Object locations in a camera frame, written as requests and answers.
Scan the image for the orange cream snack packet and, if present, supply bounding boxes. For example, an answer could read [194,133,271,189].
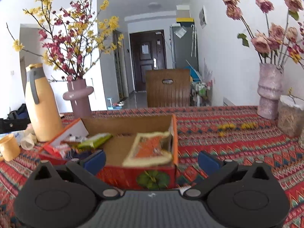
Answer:
[122,131,173,167]

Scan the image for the red snack packet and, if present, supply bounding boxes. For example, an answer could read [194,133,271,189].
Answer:
[43,144,71,159]

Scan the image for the patterned red tablecloth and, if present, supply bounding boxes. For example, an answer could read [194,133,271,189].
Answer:
[0,105,304,228]

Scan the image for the green snack packet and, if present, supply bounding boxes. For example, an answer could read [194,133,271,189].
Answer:
[77,133,113,149]

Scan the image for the fallen yellow flower petals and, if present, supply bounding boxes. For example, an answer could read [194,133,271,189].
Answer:
[217,122,258,137]

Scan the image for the yellow ceramic mug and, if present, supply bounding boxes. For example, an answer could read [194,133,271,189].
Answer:
[0,133,21,162]

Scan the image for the clear jar with white lid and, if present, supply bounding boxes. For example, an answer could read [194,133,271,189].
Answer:
[278,95,303,137]

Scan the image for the red cardboard snack box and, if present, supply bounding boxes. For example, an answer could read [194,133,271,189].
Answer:
[39,115,178,190]

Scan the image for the dark bag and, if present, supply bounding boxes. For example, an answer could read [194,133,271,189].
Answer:
[0,104,30,134]

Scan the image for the yellow thermos jug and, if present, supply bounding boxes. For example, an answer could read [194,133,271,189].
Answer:
[25,63,63,142]

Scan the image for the textured pink vase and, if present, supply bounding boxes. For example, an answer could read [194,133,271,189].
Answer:
[257,63,283,120]

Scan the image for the wooden chair back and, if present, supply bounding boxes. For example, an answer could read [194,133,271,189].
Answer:
[146,69,191,108]

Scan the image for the dried pink roses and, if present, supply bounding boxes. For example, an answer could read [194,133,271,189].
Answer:
[222,0,303,69]

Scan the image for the yellow and pink blossom branches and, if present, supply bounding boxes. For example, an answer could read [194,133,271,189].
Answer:
[6,0,125,82]

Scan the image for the grey refrigerator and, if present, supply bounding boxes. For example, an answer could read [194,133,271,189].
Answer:
[170,22,198,70]

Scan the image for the dark entrance door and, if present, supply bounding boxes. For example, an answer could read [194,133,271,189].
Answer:
[129,30,166,92]

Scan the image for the pink ring vase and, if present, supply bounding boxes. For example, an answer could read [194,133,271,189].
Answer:
[63,79,94,118]

